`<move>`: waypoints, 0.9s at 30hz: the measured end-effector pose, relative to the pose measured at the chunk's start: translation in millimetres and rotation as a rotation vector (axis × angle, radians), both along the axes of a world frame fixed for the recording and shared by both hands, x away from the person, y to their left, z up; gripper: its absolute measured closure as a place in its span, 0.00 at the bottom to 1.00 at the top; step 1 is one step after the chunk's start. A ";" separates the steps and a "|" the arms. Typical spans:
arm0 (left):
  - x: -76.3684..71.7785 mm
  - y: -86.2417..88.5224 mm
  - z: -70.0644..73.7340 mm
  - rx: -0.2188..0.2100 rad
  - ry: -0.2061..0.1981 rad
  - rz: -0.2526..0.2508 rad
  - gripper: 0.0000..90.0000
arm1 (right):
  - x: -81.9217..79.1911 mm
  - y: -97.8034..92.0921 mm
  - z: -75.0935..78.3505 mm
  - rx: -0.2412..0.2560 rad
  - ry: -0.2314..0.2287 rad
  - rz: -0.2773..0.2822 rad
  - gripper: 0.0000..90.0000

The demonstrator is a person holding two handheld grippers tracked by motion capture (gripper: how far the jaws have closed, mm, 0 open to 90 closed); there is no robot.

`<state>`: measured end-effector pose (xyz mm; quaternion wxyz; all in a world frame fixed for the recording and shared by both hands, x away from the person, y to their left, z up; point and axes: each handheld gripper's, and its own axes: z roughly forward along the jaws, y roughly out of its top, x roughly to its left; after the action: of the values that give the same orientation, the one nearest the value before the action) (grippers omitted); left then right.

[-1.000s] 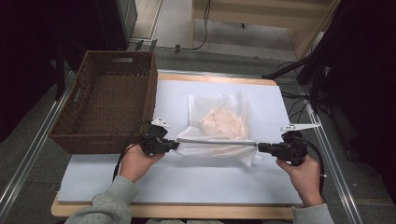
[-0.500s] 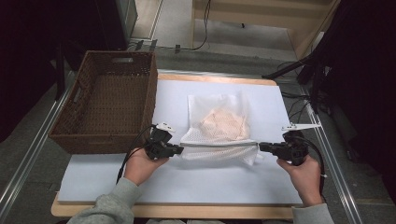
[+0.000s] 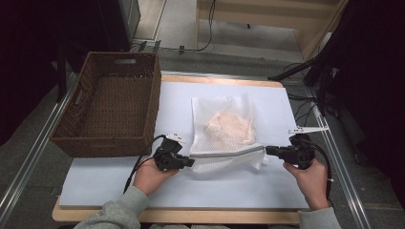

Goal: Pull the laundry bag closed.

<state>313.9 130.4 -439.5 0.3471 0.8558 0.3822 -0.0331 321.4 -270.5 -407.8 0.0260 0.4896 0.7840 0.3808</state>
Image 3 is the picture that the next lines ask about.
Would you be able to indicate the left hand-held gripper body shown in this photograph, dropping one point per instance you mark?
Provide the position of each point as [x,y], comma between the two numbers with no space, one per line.
[167,157]

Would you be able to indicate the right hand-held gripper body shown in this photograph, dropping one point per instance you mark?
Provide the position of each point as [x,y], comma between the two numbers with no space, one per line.
[301,154]

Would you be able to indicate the cream cloth garment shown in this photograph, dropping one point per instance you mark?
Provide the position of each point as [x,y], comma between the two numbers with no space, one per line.
[229,127]

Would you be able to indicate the white mesh laundry bag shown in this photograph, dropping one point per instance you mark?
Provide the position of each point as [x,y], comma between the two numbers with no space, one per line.
[203,105]

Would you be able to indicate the brown wicker basket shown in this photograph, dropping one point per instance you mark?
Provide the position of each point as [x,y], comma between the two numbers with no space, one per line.
[111,105]

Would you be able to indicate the person's left hand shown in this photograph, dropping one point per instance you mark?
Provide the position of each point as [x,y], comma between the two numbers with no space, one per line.
[149,178]

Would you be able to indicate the person's right hand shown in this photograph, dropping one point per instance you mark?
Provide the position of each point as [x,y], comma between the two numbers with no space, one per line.
[312,186]

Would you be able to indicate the pale blue table mat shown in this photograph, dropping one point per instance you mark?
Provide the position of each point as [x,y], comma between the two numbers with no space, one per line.
[173,105]

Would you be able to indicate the black stand legs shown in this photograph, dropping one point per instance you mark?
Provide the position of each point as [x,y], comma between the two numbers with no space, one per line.
[293,72]

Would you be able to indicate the light wooden table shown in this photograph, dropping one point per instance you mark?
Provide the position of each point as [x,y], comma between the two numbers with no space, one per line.
[223,81]

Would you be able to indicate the metal strip behind table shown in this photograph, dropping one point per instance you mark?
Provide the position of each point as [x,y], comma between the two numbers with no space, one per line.
[207,74]

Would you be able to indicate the dark curtain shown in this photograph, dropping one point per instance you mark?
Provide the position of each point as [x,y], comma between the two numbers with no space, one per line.
[375,79]
[25,47]

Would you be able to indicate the dark floor clip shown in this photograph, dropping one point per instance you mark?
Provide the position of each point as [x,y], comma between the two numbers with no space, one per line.
[142,46]

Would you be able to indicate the light wooden platform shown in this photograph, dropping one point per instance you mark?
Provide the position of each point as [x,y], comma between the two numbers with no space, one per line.
[254,19]

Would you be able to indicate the dark cabinet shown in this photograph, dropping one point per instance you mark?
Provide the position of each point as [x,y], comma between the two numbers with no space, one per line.
[127,19]

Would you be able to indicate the metal floor rail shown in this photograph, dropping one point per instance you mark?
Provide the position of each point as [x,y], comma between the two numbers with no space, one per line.
[36,149]
[347,184]

